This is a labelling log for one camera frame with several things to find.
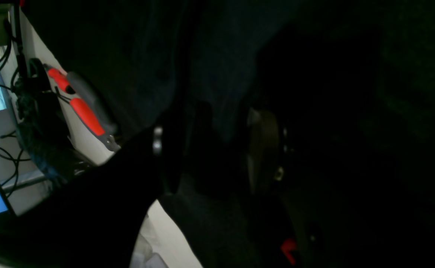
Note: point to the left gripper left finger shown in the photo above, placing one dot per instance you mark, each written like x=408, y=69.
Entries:
x=94, y=220

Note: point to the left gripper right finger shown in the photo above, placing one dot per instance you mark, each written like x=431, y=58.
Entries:
x=316, y=213

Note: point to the dark navy t-shirt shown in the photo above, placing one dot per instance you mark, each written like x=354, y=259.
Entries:
x=352, y=81

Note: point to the orange clamp far left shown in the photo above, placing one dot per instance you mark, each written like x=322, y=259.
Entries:
x=87, y=105

